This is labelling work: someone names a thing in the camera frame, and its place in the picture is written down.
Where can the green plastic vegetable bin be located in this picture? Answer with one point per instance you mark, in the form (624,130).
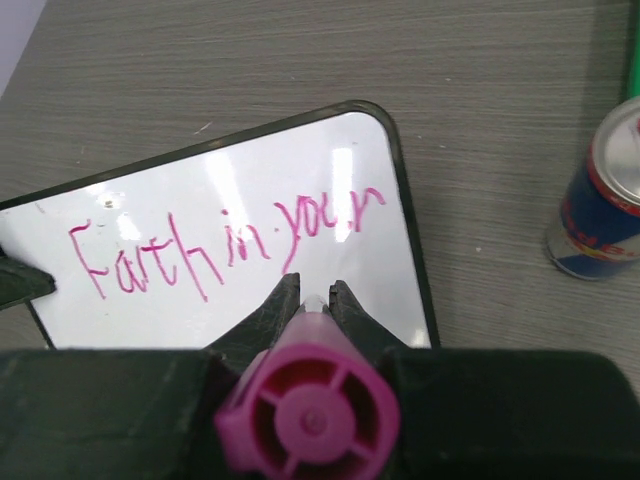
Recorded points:
(630,78)

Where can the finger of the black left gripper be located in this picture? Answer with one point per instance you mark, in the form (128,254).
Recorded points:
(21,283)

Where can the white whiteboard black frame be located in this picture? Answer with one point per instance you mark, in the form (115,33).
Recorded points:
(174,251)

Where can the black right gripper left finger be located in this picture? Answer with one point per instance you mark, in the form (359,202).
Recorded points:
(129,414)

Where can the blue silver drink can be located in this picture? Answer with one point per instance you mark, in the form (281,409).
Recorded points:
(596,232)

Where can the magenta capped white marker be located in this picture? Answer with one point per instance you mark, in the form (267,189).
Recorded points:
(309,407)

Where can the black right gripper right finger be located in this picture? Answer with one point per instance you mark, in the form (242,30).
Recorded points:
(499,413)

